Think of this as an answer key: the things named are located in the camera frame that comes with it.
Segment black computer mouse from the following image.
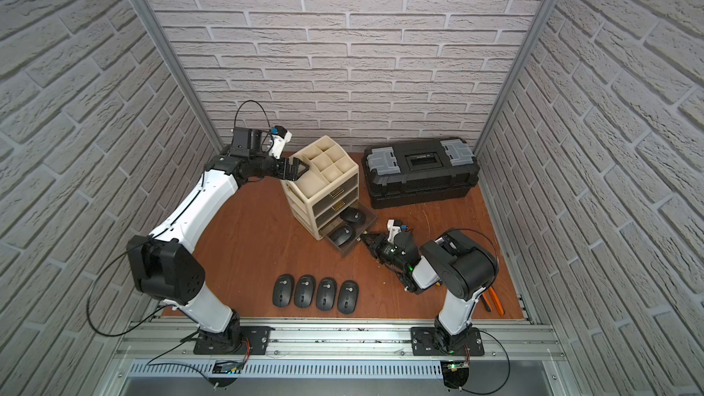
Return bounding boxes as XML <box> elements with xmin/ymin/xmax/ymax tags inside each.
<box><xmin>328</xmin><ymin>224</ymin><xmax>356</xmax><ymax>248</ymax></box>
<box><xmin>293</xmin><ymin>274</ymin><xmax>316</xmax><ymax>309</ymax></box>
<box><xmin>337</xmin><ymin>280</ymin><xmax>359</xmax><ymax>315</ymax></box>
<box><xmin>272</xmin><ymin>274</ymin><xmax>294</xmax><ymax>308</ymax></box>
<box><xmin>315</xmin><ymin>278</ymin><xmax>337</xmax><ymax>312</ymax></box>
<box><xmin>339</xmin><ymin>206</ymin><xmax>366</xmax><ymax>226</ymax></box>

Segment transparent grey bottom drawer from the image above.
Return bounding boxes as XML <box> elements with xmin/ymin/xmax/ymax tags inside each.
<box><xmin>322</xmin><ymin>202</ymin><xmax>378</xmax><ymax>257</ymax></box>

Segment beige drawer organizer cabinet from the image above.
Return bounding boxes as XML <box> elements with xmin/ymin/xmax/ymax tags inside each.
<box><xmin>282</xmin><ymin>136</ymin><xmax>359</xmax><ymax>240</ymax></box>

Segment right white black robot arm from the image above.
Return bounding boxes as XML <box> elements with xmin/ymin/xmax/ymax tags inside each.
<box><xmin>359</xmin><ymin>225</ymin><xmax>500</xmax><ymax>358</ymax></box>

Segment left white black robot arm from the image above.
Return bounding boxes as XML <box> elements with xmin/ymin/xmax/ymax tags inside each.
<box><xmin>126</xmin><ymin>126</ymin><xmax>309</xmax><ymax>355</ymax></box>

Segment black plastic toolbox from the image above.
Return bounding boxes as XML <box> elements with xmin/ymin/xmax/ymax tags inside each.
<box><xmin>362</xmin><ymin>137</ymin><xmax>480</xmax><ymax>209</ymax></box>

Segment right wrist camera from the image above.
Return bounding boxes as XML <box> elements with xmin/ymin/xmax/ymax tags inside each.
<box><xmin>387</xmin><ymin>219</ymin><xmax>410</xmax><ymax>244</ymax></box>

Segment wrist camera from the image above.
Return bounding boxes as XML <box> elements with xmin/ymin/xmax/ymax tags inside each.
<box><xmin>268</xmin><ymin>126</ymin><xmax>293</xmax><ymax>159</ymax></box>
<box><xmin>387</xmin><ymin>219</ymin><xmax>410</xmax><ymax>244</ymax></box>

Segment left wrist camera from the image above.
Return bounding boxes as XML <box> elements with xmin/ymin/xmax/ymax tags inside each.
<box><xmin>268</xmin><ymin>126</ymin><xmax>293</xmax><ymax>159</ymax></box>

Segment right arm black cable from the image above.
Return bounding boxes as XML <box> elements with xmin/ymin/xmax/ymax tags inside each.
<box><xmin>453</xmin><ymin>227</ymin><xmax>501</xmax><ymax>265</ymax></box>

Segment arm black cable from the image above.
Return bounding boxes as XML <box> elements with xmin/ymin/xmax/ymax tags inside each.
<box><xmin>453</xmin><ymin>227</ymin><xmax>501</xmax><ymax>265</ymax></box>
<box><xmin>84</xmin><ymin>246</ymin><xmax>166</xmax><ymax>338</ymax></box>

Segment orange handled pliers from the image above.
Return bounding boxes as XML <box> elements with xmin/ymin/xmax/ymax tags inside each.
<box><xmin>480</xmin><ymin>286</ymin><xmax>505</xmax><ymax>316</ymax></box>

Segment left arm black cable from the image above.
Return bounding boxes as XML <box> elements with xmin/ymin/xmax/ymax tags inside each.
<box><xmin>84</xmin><ymin>246</ymin><xmax>166</xmax><ymax>338</ymax></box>

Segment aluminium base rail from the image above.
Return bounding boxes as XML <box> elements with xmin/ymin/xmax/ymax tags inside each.
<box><xmin>106</xmin><ymin>317</ymin><xmax>567</xmax><ymax>384</ymax></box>

